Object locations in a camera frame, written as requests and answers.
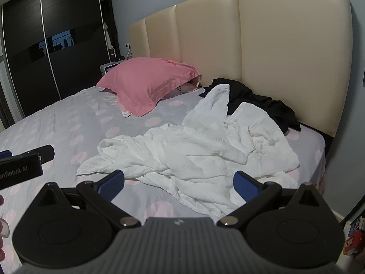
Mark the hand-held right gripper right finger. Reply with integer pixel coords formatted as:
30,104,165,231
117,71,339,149
217,171,327,230

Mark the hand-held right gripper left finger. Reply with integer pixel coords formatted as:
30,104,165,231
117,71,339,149
34,170,140,229

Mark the white gauze garment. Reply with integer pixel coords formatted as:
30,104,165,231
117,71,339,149
76,84,301,216

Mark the person's left hand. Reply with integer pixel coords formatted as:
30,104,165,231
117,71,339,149
0,195,11,263

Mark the bed with polka-dot sheet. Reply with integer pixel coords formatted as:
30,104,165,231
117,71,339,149
0,85,327,274

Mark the black garment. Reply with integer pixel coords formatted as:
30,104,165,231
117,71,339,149
199,78,302,134

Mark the white bedside shelf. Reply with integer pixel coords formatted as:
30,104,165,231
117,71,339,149
100,59,126,76

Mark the pink pillow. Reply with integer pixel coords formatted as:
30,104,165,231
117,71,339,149
95,57,202,118

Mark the stack of books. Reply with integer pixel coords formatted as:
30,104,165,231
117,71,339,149
349,214,365,232

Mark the dark sliding-door wardrobe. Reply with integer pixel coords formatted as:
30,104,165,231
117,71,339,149
0,0,119,122

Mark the colourful printed box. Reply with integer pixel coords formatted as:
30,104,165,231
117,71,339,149
344,230,365,259

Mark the hanging light garment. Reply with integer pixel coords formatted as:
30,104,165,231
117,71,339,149
103,21,113,50

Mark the cream padded headboard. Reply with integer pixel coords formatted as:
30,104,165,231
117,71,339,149
128,0,355,141

